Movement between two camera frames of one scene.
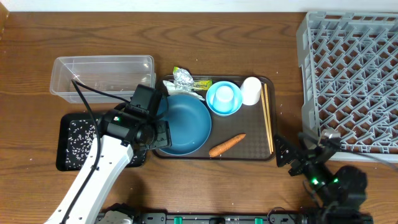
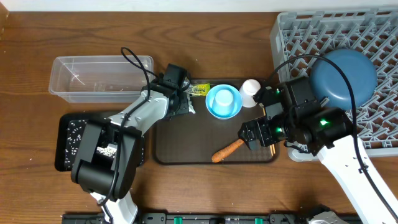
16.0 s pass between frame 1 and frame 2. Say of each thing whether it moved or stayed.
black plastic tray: stayed
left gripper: moved
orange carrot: moved
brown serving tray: stayed
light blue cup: stayed
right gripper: moved
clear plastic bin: stayed
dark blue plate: moved
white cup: stayed
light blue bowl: stayed
